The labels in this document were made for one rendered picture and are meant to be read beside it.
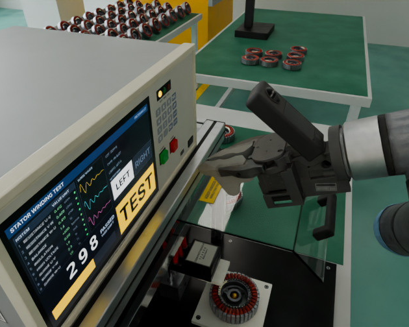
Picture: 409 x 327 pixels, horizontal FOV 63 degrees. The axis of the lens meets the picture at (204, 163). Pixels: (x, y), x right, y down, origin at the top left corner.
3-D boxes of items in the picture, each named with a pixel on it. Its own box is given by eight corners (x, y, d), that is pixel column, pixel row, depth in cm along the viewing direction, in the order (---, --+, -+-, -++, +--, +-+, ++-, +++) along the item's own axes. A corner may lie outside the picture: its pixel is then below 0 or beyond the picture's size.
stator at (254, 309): (265, 291, 79) (266, 281, 77) (248, 334, 71) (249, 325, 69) (221, 273, 83) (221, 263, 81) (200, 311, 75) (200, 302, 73)
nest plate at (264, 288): (271, 287, 81) (272, 283, 81) (258, 347, 70) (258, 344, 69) (213, 269, 86) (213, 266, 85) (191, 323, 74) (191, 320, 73)
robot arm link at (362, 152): (379, 134, 36) (375, 102, 42) (334, 142, 38) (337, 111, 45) (390, 189, 39) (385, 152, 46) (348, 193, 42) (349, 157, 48)
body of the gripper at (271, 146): (262, 210, 48) (353, 201, 42) (241, 161, 44) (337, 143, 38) (272, 178, 54) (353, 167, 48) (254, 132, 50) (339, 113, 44)
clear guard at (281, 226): (330, 193, 74) (337, 170, 70) (322, 283, 56) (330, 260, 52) (192, 163, 83) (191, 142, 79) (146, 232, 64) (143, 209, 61)
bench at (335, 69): (345, 91, 355) (365, 16, 310) (337, 206, 215) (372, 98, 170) (243, 78, 385) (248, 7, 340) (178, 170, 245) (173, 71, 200)
